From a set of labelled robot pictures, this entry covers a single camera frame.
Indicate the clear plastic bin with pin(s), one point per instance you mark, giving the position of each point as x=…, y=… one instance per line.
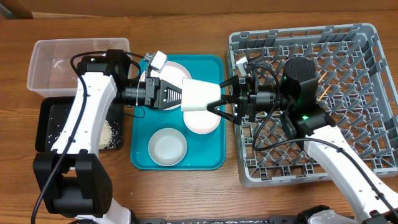
x=50, y=73

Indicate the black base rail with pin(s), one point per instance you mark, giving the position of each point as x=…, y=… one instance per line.
x=318, y=214

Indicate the rice pile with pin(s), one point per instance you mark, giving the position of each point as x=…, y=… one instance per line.
x=111, y=134

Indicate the large pink plate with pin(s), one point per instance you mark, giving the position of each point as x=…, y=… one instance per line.
x=173, y=73

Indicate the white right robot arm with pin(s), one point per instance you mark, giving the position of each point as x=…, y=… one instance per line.
x=308, y=125

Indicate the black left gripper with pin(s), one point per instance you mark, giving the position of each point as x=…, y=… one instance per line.
x=153, y=83

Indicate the grey dishwasher rack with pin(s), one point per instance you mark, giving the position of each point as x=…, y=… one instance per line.
x=362, y=100

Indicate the black tray bin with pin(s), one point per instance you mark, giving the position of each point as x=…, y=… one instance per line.
x=44, y=118

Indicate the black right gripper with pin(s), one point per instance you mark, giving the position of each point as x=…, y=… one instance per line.
x=242, y=101

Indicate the white cup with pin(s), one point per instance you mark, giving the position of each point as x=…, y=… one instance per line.
x=197, y=94

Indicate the teal serving tray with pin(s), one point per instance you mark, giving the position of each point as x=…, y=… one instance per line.
x=204, y=151

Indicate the grey bowl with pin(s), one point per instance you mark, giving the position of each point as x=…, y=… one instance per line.
x=167, y=147

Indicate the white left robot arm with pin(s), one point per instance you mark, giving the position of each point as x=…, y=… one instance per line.
x=71, y=178

